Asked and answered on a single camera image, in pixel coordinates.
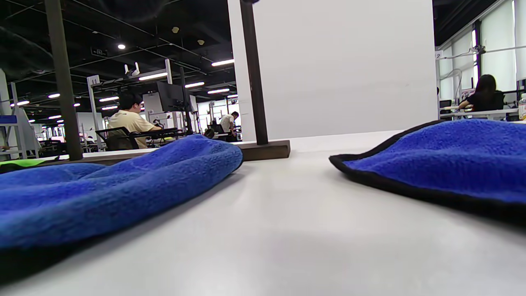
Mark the blue hand towel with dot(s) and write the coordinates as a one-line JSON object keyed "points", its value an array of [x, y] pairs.
{"points": [[431, 164], [102, 193]]}

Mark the green hand towel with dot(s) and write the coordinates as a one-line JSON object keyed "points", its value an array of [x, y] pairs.
{"points": [[20, 163]]}

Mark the dark metal hanging rack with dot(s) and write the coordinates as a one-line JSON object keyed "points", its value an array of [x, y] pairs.
{"points": [[254, 82]]}

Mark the black monitor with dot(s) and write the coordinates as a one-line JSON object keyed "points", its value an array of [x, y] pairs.
{"points": [[170, 96]]}

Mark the white partition board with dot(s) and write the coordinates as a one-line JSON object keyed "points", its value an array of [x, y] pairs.
{"points": [[349, 61]]}

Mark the black office chair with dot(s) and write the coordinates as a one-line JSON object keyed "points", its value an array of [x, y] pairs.
{"points": [[117, 139]]}

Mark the white bottle with print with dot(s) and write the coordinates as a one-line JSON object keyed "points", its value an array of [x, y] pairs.
{"points": [[522, 107]]}

